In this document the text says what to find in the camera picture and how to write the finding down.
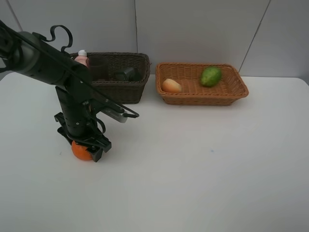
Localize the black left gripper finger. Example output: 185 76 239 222
89 147 103 162

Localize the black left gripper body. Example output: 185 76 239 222
55 87 112 154

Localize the orange mandarin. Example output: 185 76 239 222
71 141 92 161

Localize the purple translucent cup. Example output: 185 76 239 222
89 55 108 81

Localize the pink bottle white cap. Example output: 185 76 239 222
74 50 89 67

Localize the black rectangular box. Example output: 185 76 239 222
115 67 142 82

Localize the round bread bun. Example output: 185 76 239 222
161 79 182 93

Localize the green lime fruit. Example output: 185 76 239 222
200 66 222 87

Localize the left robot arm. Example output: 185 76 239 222
0 22 112 162

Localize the dark brown wicker basket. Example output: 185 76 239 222
87 52 150 104

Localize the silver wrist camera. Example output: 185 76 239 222
101 108 127 123

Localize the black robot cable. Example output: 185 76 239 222
0 19 140 119

